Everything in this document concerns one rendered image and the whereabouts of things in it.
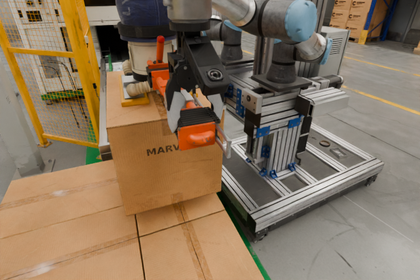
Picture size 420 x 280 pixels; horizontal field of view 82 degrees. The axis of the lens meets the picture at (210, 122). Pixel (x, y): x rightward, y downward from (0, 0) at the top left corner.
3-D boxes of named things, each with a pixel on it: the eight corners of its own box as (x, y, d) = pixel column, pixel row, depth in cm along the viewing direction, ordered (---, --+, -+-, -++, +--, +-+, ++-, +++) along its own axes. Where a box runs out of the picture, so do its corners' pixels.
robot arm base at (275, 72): (282, 72, 136) (284, 54, 131) (302, 80, 124) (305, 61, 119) (260, 76, 130) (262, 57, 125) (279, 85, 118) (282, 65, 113)
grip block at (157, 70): (147, 81, 82) (145, 64, 80) (175, 79, 86) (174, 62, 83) (150, 90, 76) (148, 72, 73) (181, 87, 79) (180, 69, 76)
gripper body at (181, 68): (202, 76, 53) (201, 17, 47) (217, 90, 46) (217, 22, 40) (167, 80, 51) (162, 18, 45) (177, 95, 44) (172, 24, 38)
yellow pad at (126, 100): (118, 78, 115) (116, 67, 113) (140, 76, 118) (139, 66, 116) (121, 107, 88) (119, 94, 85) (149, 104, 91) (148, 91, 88)
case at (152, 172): (119, 137, 143) (106, 71, 124) (185, 127, 156) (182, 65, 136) (125, 217, 94) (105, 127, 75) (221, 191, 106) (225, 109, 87)
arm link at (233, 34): (239, 44, 154) (240, 22, 148) (219, 43, 158) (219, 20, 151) (242, 41, 164) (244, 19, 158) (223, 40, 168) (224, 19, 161)
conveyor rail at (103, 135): (103, 71, 348) (100, 58, 339) (107, 71, 350) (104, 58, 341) (105, 169, 160) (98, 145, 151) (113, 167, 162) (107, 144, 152)
